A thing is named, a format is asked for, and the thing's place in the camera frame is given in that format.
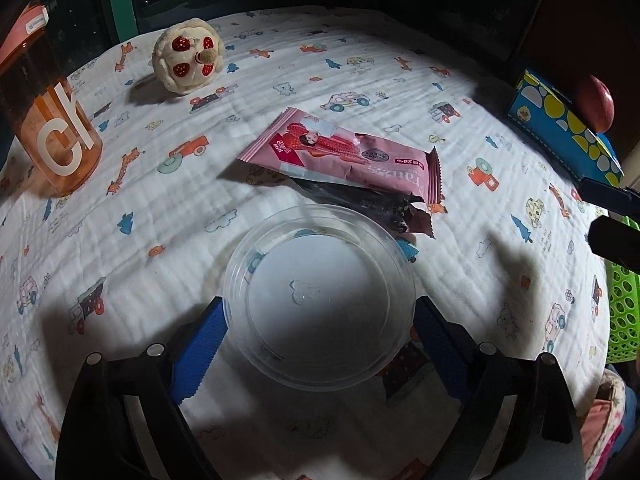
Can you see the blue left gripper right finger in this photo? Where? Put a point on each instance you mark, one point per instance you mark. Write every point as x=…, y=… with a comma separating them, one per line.
x=448, y=345

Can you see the green mesh trash basket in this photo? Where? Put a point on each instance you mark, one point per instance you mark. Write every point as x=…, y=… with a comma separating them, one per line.
x=623, y=299

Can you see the cream plush toy red spots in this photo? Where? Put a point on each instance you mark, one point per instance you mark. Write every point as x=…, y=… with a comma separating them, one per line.
x=187, y=56

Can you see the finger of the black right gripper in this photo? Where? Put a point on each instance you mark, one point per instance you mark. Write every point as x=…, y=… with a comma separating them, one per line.
x=623, y=201
x=614, y=241

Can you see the white round plastic lid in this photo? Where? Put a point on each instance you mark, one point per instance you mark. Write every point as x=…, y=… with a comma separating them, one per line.
x=318, y=297

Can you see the red apple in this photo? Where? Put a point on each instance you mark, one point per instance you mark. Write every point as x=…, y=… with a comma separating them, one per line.
x=596, y=104

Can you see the patterned white bed blanket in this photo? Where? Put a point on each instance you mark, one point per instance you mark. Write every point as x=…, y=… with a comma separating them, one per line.
x=146, y=242

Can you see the orange water bottle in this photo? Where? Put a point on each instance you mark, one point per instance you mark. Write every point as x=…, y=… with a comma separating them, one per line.
x=41, y=106

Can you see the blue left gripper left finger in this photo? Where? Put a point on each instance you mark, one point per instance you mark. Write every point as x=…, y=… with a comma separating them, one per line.
x=193, y=349

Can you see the pink snack wrapper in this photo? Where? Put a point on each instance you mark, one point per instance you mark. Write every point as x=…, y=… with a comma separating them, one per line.
x=400, y=179

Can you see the blue yellow tissue box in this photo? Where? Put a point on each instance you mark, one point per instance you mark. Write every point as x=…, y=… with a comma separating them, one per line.
x=545, y=115

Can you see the floral pink cloth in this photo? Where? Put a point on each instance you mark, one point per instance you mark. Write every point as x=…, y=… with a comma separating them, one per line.
x=609, y=424

